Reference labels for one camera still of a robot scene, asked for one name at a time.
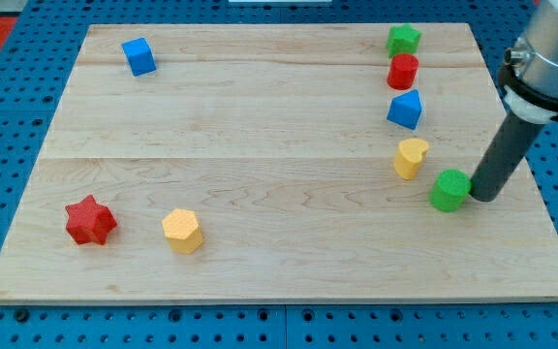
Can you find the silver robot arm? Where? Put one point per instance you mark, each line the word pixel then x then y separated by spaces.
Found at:
pixel 529 74

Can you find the green star block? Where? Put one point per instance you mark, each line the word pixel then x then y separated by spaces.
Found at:
pixel 402 39

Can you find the red star block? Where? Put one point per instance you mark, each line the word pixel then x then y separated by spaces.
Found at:
pixel 89 221

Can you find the wooden board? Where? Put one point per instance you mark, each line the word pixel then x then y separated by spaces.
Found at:
pixel 276 137

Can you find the yellow hexagon block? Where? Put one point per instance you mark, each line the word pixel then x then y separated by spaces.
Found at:
pixel 182 231

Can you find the yellow heart block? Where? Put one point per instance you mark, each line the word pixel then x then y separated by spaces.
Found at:
pixel 409 157

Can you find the red cylinder block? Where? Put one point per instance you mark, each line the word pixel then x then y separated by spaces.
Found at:
pixel 402 71

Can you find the green cylinder block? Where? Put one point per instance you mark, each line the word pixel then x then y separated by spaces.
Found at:
pixel 450 190

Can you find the blue cube block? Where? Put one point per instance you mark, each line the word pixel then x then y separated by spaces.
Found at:
pixel 139 56

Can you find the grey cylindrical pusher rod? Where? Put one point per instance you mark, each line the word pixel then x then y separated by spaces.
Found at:
pixel 509 146

